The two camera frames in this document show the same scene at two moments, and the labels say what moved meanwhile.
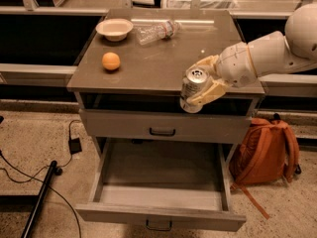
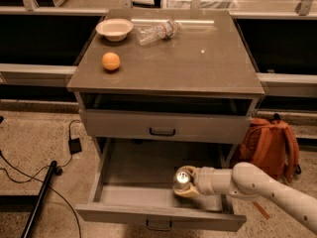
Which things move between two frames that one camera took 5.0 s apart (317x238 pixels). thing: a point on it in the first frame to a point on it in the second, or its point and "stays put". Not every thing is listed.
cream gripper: x=235 y=64 to x=204 y=180
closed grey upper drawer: x=165 y=125 stays put
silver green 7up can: x=193 y=79 to x=182 y=179
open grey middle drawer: x=163 y=184 stays put
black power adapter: x=74 y=146 stays put
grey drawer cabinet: x=155 y=164 stays put
